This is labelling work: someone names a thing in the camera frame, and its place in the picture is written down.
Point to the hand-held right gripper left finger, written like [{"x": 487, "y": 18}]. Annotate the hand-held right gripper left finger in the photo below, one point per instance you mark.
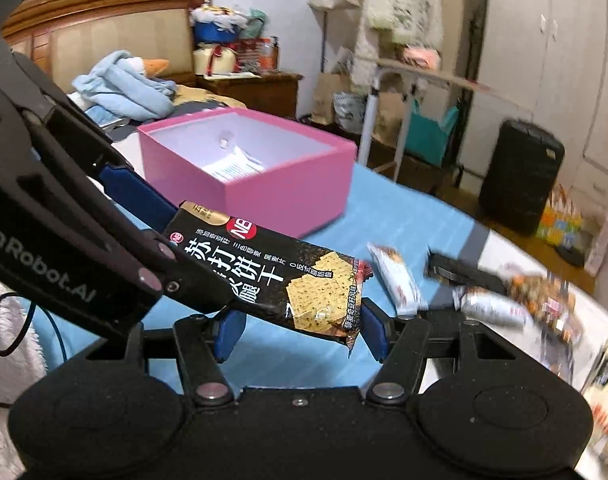
[{"x": 229, "y": 331}]

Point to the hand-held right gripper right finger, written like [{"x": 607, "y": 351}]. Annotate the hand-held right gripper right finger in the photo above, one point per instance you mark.
[{"x": 375, "y": 331}]

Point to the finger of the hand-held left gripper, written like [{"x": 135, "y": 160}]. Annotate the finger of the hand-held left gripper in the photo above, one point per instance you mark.
[
  {"x": 183, "y": 280},
  {"x": 143, "y": 195}
]

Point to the black cracker packet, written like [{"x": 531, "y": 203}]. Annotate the black cracker packet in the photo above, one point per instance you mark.
[{"x": 264, "y": 270}]

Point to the pink cardboard box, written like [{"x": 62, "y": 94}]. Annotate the pink cardboard box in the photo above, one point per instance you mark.
[{"x": 284, "y": 195}]

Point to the clear bag of candy balls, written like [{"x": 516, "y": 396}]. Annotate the clear bag of candy balls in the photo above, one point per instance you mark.
[{"x": 544, "y": 300}]

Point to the white snack bar packet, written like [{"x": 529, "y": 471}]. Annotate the white snack bar packet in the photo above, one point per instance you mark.
[{"x": 399, "y": 280}]

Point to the white packet with print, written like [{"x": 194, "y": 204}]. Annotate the white packet with print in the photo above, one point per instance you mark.
[{"x": 231, "y": 165}]

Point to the black flat packet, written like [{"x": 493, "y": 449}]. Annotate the black flat packet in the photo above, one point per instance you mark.
[{"x": 449, "y": 267}]

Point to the light blue blanket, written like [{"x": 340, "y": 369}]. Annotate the light blue blanket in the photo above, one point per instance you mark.
[{"x": 118, "y": 87}]

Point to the white fuzzy cloth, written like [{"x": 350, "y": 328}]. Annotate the white fuzzy cloth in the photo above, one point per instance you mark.
[{"x": 8, "y": 350}]

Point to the silver snack packet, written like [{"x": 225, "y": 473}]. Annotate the silver snack packet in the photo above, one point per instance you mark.
[{"x": 489, "y": 306}]

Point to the white duck plush toy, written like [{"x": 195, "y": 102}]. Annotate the white duck plush toy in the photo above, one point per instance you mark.
[{"x": 151, "y": 67}]

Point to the wooden nightstand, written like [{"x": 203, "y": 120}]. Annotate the wooden nightstand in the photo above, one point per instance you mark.
[{"x": 254, "y": 92}]

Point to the cream jar with red ribbon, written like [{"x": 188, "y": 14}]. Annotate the cream jar with red ribbon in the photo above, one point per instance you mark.
[{"x": 216, "y": 58}]

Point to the wooden bed headboard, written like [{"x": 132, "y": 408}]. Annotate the wooden bed headboard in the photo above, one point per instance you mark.
[{"x": 108, "y": 30}]

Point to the red printed box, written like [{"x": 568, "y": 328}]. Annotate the red printed box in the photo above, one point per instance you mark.
[{"x": 256, "y": 55}]

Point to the blue basin with clutter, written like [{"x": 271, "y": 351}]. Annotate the blue basin with clutter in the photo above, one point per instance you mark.
[{"x": 216, "y": 25}]

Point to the teal bag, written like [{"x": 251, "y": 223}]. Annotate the teal bag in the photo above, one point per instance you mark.
[{"x": 429, "y": 132}]

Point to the brown paper bag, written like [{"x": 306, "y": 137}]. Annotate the brown paper bag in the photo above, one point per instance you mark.
[{"x": 326, "y": 95}]

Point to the black suitcase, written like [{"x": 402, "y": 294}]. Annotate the black suitcase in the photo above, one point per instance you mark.
[{"x": 521, "y": 175}]

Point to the colourful printed carton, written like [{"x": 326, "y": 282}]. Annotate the colourful printed carton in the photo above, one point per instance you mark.
[{"x": 559, "y": 220}]

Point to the white side table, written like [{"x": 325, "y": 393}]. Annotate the white side table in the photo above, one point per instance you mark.
[{"x": 371, "y": 110}]

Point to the pink packet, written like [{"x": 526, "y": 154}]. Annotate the pink packet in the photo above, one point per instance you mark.
[{"x": 421, "y": 57}]

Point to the white fluffy coat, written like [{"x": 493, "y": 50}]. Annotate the white fluffy coat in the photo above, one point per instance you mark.
[{"x": 401, "y": 10}]

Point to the white wardrobe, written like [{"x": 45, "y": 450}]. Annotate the white wardrobe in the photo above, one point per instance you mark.
[{"x": 549, "y": 60}]

